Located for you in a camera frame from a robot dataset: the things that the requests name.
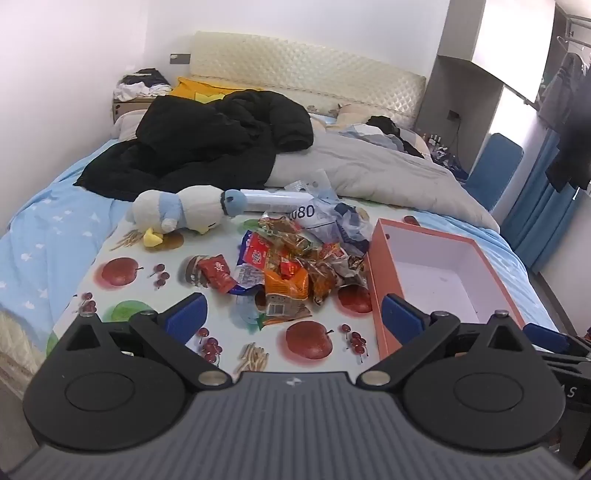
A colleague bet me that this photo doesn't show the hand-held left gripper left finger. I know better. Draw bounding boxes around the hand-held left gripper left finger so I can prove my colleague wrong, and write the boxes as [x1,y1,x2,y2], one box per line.
[62,293,234,388]

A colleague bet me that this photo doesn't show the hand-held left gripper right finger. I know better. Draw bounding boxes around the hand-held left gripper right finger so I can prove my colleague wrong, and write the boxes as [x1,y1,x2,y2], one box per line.
[358,293,528,388]

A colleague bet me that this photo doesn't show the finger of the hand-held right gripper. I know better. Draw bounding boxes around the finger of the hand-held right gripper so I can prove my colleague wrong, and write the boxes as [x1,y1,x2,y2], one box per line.
[524,323,591,365]

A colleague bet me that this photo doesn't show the orange cardboard box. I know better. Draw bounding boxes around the orange cardboard box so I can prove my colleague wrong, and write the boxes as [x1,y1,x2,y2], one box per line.
[367,218,527,358]

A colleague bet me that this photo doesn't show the red snack packet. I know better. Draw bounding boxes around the red snack packet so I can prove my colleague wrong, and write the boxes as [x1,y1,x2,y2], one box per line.
[196,255,238,296]

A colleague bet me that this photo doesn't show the pile of snack packets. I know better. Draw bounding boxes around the pile of snack packets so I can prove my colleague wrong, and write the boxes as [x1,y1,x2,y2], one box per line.
[235,212,372,329]

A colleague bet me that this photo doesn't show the white and blue plush penguin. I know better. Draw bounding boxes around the white and blue plush penguin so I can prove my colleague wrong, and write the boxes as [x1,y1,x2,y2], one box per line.
[127,185,247,250]

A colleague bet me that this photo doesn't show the clear crumpled plastic bag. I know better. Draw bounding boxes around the clear crumpled plastic bag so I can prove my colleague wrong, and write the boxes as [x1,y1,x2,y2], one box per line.
[284,168,372,257]

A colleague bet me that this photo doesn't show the blue curtain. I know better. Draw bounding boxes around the blue curtain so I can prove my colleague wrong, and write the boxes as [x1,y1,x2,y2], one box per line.
[501,124,583,273]

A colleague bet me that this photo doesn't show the white cylindrical tube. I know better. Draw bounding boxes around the white cylindrical tube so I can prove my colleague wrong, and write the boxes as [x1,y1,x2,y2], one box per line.
[240,188,315,214]

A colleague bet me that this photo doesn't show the grey quilt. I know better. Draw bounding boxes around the grey quilt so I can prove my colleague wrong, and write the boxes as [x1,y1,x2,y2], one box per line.
[265,115,502,232]

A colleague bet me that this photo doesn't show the blue chair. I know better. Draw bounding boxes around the blue chair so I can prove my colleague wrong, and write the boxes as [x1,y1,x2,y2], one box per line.
[464,133,525,213]

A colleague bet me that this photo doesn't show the small bottles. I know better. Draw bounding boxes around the small bottles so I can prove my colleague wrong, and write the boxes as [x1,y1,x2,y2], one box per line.
[422,133,451,155]

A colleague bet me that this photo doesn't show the black padded jacket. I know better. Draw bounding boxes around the black padded jacket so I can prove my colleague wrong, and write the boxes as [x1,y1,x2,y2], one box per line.
[74,90,315,201]

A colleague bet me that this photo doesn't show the heap of beige and black clothes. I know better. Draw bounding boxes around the heap of beige and black clothes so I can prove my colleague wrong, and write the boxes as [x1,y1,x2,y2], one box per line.
[332,102,432,158]

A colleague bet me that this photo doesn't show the wooden nightstand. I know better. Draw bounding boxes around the wooden nightstand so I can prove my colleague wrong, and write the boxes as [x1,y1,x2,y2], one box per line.
[112,96,158,123]

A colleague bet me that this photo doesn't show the dark hanging clothes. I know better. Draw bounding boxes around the dark hanging clothes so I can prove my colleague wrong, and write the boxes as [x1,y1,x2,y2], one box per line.
[538,51,591,192]

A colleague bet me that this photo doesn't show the yellow cloth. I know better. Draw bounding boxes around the yellow cloth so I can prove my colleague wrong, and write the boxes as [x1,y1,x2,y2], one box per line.
[168,76,264,100]

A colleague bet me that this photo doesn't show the heap of folded clothes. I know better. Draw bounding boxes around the heap of folded clothes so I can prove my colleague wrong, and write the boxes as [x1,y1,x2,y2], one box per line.
[115,68,174,102]

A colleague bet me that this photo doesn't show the cream padded headboard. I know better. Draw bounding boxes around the cream padded headboard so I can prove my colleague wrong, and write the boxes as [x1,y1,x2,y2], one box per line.
[190,31,426,127]

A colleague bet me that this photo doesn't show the grey wall cabinet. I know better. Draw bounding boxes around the grey wall cabinet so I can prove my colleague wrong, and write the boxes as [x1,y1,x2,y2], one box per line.
[416,0,557,171]

